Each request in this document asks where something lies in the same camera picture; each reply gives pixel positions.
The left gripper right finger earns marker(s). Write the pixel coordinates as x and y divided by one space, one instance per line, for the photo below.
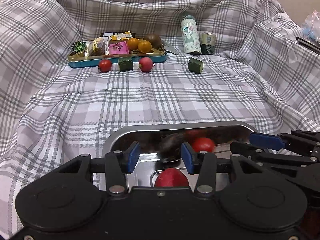
206 166

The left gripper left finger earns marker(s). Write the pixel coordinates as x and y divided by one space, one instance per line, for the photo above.
115 165

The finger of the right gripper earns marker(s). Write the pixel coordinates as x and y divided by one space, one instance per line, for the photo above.
259 155
299 142

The red tomato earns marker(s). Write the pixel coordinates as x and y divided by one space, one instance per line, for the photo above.
105 66
203 144

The large red apple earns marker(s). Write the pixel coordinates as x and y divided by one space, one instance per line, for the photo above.
171 177

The cucumber piece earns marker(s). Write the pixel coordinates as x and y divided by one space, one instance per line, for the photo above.
195 65
125 64

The small red radish apple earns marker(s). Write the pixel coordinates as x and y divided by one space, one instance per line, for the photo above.
145 64

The steel tray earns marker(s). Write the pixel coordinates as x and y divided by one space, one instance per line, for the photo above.
149 165

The dark flat object on armrest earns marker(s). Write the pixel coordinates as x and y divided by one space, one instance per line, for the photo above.
308 45

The green beverage can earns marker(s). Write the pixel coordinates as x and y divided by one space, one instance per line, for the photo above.
208 43

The plaid sofa cover cloth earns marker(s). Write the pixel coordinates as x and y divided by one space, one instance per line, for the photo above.
51 113

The teal gold snack tin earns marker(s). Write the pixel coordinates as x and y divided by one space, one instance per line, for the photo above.
78 60

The plastic bag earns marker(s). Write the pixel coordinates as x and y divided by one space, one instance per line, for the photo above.
310 27

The pink snack packet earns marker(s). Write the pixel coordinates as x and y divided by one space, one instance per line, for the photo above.
118 48

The clear date snack packet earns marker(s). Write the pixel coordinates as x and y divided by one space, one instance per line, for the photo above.
99 47

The cartoon cat thermos bottle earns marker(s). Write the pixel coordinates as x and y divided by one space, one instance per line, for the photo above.
190 35

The orange in tin front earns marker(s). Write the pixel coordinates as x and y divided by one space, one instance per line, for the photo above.
144 46

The orange in tin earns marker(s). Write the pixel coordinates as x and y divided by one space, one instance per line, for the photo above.
144 46
132 44

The orange in tin back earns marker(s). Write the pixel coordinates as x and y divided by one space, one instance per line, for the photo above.
132 44

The silver foil wrapper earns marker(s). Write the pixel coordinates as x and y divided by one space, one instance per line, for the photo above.
169 48

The green candy wrapper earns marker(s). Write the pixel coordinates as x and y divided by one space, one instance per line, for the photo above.
79 46

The yellow pastry packet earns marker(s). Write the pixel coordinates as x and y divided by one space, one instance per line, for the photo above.
121 36

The brown passion fruit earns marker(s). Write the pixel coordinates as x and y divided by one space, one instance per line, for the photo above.
154 39

